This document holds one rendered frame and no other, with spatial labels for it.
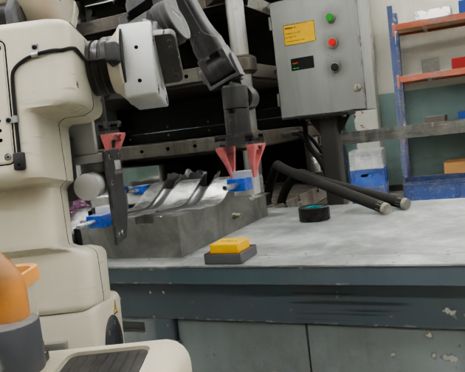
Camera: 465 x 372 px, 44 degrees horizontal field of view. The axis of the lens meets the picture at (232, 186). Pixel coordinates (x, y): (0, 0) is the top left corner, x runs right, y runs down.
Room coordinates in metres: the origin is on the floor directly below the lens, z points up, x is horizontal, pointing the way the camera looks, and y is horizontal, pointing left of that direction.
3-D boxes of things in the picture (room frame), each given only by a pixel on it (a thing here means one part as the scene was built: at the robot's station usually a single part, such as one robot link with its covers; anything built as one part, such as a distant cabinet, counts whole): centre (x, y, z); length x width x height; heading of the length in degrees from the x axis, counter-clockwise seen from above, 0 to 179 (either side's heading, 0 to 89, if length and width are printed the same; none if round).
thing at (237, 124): (1.29, -0.03, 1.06); 0.10 x 0.07 x 0.07; 65
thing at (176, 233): (1.49, 0.13, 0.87); 0.50 x 0.26 x 0.14; 155
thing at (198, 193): (1.48, 0.15, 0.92); 0.35 x 0.16 x 0.09; 155
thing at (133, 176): (2.44, 0.28, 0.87); 0.50 x 0.27 x 0.17; 155
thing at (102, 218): (1.27, 0.31, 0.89); 0.13 x 0.05 x 0.05; 154
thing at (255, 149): (1.29, -0.04, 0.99); 0.07 x 0.07 x 0.09; 65
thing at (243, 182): (1.26, -0.01, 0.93); 0.13 x 0.05 x 0.05; 154
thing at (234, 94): (1.30, -0.03, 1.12); 0.07 x 0.06 x 0.07; 161
